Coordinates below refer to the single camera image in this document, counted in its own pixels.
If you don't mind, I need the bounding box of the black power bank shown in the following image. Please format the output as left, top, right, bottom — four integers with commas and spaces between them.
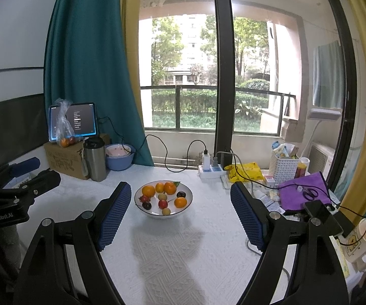
334, 211, 357, 236

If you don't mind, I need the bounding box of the white power strip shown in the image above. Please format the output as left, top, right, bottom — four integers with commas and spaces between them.
198, 164, 229, 179

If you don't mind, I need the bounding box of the white bowl with red dots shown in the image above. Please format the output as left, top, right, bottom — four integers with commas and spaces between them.
106, 144, 133, 159

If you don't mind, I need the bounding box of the white air conditioner unit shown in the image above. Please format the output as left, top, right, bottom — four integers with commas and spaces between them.
307, 141, 336, 174

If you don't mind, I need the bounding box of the black smartphone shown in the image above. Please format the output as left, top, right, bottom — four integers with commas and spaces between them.
303, 200, 344, 237

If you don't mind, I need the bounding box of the stainless steel thermos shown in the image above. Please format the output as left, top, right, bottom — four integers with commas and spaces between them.
83, 136, 108, 182

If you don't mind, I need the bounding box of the black door frame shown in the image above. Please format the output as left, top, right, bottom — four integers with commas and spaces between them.
211, 0, 236, 166
316, 0, 366, 185

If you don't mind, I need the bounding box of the hanging light blue cloth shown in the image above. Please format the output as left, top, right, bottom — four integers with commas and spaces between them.
312, 40, 344, 109

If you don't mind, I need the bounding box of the white desk lamp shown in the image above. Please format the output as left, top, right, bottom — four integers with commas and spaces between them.
300, 108, 342, 166

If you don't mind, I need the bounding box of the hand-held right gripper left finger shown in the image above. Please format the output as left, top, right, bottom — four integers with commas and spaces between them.
13, 181, 133, 305

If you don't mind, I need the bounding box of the purple cloth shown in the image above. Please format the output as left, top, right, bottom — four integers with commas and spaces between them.
277, 171, 333, 215

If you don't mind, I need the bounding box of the white perforated basket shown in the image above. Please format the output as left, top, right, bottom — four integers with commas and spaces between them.
271, 141, 301, 185

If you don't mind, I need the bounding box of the pile of white packets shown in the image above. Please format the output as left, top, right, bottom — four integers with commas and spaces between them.
253, 178, 287, 215

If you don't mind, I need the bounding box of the blue plastic basin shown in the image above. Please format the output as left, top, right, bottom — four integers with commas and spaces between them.
105, 144, 136, 171

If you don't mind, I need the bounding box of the orange with green leaf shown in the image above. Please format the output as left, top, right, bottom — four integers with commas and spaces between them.
164, 181, 181, 195

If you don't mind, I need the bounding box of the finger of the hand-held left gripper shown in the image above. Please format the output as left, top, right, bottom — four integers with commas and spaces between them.
0, 170, 62, 208
0, 157, 41, 185

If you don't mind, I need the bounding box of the cardboard box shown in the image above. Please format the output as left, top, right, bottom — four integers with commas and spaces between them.
43, 133, 110, 180

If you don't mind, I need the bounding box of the black charger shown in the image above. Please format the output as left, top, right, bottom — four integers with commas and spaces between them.
216, 152, 234, 169

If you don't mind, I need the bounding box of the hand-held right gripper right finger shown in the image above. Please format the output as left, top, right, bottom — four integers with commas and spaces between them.
230, 181, 350, 305

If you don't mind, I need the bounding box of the black tablet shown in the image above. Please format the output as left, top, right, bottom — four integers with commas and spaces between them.
49, 102, 100, 142

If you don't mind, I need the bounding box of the cream cartoon mug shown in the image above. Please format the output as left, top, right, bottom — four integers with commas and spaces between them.
342, 218, 366, 272

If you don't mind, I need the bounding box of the white textured tablecloth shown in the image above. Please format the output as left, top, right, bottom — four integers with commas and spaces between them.
0, 163, 352, 305

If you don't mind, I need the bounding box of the clear bag of oranges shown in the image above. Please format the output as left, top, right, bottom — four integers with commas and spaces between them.
54, 98, 76, 148

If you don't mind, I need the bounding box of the long black cable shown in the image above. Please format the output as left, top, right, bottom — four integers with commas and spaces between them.
98, 116, 208, 173

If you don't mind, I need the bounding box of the teal curtain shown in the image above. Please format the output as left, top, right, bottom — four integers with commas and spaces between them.
44, 0, 155, 167

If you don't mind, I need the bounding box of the white bowl with dark rim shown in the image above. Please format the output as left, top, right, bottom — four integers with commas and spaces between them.
134, 180, 194, 219

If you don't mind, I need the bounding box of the yellow plastic bag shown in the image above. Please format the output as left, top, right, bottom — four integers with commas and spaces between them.
224, 162, 263, 183

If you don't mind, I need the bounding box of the black balcony railing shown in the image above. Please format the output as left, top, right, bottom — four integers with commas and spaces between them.
140, 85, 293, 134

